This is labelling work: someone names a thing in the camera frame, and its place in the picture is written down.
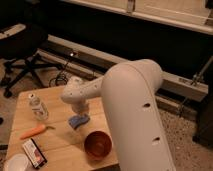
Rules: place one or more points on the wooden table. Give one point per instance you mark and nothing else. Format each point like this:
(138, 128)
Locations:
(62, 146)

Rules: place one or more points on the orange carrot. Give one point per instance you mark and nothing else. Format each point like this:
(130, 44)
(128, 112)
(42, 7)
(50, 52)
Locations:
(35, 131)

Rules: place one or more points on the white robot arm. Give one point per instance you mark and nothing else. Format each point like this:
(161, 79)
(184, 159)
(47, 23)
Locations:
(127, 91)

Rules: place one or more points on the white plate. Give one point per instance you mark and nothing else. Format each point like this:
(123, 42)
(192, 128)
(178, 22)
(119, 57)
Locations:
(18, 162)

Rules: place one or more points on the red brown bowl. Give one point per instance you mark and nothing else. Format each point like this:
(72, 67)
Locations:
(97, 145)

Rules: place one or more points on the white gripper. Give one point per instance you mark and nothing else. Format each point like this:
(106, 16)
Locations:
(80, 108)

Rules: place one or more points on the small dark box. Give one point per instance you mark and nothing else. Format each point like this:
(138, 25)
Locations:
(34, 154)

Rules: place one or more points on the clear plastic bottle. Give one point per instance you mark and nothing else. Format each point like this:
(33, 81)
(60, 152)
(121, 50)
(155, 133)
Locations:
(38, 107)

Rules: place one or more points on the black office chair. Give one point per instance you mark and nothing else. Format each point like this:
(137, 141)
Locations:
(18, 46)

